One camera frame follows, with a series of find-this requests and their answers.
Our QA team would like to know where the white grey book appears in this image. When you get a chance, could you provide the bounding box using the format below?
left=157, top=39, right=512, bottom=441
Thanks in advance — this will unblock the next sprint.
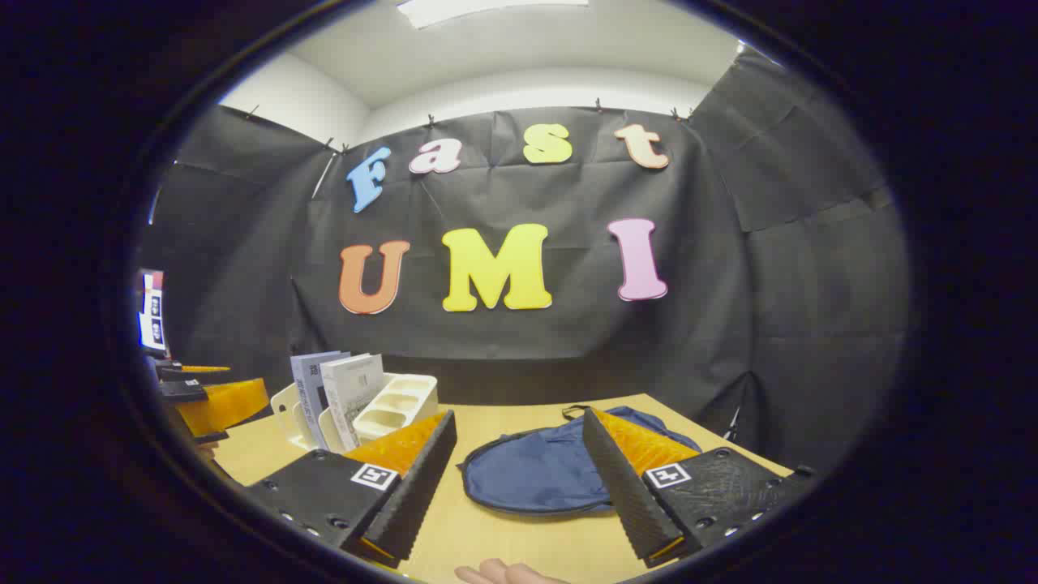
left=320, top=353, right=384, bottom=453

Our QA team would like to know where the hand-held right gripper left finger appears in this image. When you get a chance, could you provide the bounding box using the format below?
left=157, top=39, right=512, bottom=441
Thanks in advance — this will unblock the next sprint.
left=243, top=410, right=459, bottom=569

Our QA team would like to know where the blue schoolbag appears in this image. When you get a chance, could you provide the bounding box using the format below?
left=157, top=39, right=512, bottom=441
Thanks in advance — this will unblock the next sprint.
left=458, top=404, right=702, bottom=517

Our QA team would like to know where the cream plastic bookshelf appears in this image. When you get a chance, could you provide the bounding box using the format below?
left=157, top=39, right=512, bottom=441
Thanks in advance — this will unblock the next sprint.
left=270, top=373, right=439, bottom=451

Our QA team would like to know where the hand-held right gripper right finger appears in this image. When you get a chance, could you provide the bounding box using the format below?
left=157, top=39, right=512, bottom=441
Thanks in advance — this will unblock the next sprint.
left=582, top=408, right=816, bottom=569

